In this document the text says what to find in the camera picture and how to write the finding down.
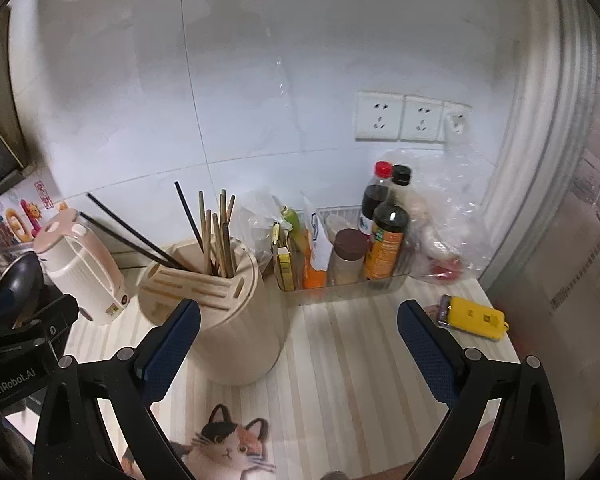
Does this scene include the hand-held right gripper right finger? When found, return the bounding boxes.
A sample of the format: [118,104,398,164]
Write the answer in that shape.
[397,299,566,480]

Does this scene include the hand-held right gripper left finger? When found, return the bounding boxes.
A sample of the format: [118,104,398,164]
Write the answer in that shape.
[32,299,202,480]

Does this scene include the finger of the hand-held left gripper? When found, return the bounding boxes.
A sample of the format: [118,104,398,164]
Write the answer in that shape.
[22,294,80,358]

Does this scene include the beige utensil holder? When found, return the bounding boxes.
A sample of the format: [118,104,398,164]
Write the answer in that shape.
[136,236,287,387]

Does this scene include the dark round pan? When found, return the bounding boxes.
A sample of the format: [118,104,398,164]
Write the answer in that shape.
[0,251,46,328]

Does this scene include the white pink electric kettle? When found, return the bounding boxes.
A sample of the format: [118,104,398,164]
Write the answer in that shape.
[32,201,130,325]

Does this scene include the yellow flat device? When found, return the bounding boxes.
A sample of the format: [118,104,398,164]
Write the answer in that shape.
[447,296,510,342]

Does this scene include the striped cat print mat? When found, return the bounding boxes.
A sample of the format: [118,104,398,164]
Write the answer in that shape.
[65,275,523,480]

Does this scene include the clear plastic bag red contents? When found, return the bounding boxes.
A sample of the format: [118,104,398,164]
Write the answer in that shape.
[380,147,497,282]

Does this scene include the clear plastic condiment bin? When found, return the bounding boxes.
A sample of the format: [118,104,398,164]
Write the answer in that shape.
[275,205,413,306]

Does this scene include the black cap sauce bottle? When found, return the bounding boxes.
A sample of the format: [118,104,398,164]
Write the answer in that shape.
[362,165,413,282]

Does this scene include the brown lid jar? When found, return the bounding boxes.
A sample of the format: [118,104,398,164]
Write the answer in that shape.
[327,228,370,286]

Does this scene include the orange packet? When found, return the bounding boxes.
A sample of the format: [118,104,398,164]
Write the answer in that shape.
[302,220,328,289]

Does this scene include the yellow small box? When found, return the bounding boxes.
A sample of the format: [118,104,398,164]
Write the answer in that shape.
[275,246,296,292]

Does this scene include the white packet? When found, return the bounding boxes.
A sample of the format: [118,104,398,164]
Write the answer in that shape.
[302,195,335,273]

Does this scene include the red cap dark bottle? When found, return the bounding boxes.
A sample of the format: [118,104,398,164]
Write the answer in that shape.
[357,161,393,237]

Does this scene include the crumpled clear plastic bag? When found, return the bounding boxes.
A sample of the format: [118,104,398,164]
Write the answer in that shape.
[237,187,286,261]

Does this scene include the green tipped packet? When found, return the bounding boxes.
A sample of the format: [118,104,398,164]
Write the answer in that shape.
[279,205,303,256]

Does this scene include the cartoon wall stickers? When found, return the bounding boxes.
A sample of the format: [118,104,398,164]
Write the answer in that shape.
[0,195,46,256]

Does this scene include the white wall socket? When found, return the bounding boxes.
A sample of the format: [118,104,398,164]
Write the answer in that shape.
[442,101,472,145]
[399,94,447,144]
[355,90,405,142]

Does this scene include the silver corrugated duct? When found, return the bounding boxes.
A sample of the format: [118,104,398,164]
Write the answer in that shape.
[480,0,600,286]

